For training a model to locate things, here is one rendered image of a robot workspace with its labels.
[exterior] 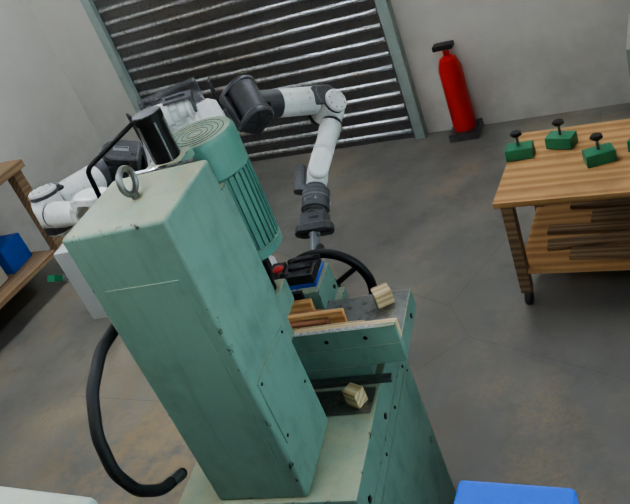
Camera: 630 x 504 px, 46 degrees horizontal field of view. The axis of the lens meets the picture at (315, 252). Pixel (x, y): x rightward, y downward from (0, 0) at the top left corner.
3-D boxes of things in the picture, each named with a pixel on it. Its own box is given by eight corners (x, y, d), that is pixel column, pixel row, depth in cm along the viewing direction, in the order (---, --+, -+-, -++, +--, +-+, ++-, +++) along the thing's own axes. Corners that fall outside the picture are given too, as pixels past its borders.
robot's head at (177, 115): (161, 122, 219) (150, 101, 212) (194, 112, 219) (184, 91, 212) (164, 138, 215) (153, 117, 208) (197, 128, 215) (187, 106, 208)
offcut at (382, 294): (390, 293, 192) (385, 281, 190) (395, 302, 188) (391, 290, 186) (374, 300, 192) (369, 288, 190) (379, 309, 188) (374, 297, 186)
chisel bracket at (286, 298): (297, 303, 187) (285, 277, 182) (283, 340, 176) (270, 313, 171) (271, 307, 189) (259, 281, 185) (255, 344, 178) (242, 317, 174)
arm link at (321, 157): (322, 193, 232) (332, 158, 238) (326, 178, 224) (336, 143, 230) (302, 187, 232) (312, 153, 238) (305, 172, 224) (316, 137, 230)
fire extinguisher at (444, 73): (484, 124, 465) (462, 34, 435) (478, 139, 451) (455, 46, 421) (456, 128, 473) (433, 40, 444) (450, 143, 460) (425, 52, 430)
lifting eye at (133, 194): (146, 188, 137) (130, 158, 133) (132, 205, 132) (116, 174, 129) (139, 190, 137) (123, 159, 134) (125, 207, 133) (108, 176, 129)
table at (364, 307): (421, 284, 201) (416, 266, 198) (408, 361, 177) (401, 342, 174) (227, 311, 223) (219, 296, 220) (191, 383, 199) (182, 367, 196)
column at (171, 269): (331, 420, 175) (210, 156, 139) (310, 499, 157) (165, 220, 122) (247, 426, 183) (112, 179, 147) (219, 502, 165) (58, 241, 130)
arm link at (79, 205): (95, 198, 179) (60, 200, 187) (111, 229, 183) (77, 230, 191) (112, 184, 184) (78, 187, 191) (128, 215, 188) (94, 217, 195)
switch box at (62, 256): (139, 284, 150) (102, 220, 142) (118, 316, 142) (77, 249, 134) (114, 289, 152) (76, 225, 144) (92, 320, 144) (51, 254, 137)
